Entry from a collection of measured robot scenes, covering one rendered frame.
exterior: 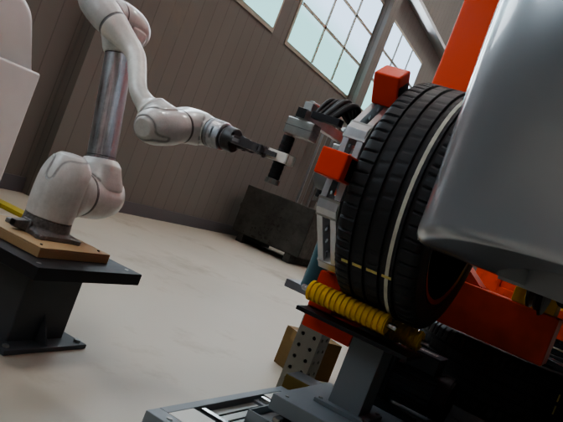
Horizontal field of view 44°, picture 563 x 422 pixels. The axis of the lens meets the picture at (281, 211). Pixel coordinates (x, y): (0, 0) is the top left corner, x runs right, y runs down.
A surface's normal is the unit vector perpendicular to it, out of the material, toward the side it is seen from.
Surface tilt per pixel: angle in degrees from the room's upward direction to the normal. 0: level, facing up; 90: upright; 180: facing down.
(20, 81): 90
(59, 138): 90
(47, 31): 90
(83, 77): 90
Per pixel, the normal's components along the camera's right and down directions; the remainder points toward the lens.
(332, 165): -0.44, -0.15
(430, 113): -0.12, -0.69
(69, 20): 0.84, 0.34
